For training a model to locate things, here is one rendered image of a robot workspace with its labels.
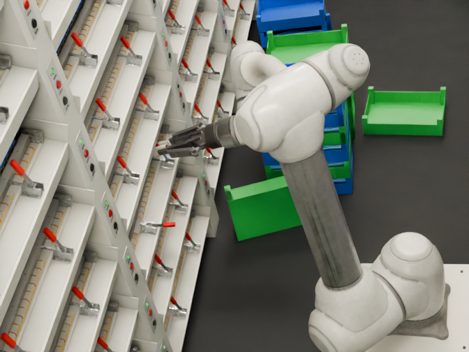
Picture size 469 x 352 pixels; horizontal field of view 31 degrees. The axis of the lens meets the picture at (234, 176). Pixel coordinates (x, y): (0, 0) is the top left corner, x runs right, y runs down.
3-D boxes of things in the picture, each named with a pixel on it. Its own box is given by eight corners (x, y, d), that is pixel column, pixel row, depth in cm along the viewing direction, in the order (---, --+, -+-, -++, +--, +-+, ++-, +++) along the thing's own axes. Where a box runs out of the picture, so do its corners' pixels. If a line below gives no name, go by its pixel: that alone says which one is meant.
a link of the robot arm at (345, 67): (327, 46, 196) (283, 73, 191) (361, 20, 179) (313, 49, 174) (357, 93, 196) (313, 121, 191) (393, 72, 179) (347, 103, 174)
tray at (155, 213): (184, 143, 269) (186, 121, 262) (145, 291, 226) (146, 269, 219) (123, 133, 269) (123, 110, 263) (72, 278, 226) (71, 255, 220)
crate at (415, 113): (446, 102, 330) (446, 86, 324) (442, 135, 316) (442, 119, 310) (370, 101, 339) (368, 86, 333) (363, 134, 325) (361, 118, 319)
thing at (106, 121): (155, 44, 243) (157, 4, 234) (105, 190, 200) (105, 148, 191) (86, 32, 244) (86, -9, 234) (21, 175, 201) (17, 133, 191)
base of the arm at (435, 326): (451, 274, 233) (451, 262, 230) (448, 340, 218) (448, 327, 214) (385, 272, 238) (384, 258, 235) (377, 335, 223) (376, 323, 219)
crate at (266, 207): (319, 220, 296) (314, 204, 302) (313, 179, 282) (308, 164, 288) (238, 242, 295) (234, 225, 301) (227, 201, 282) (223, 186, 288)
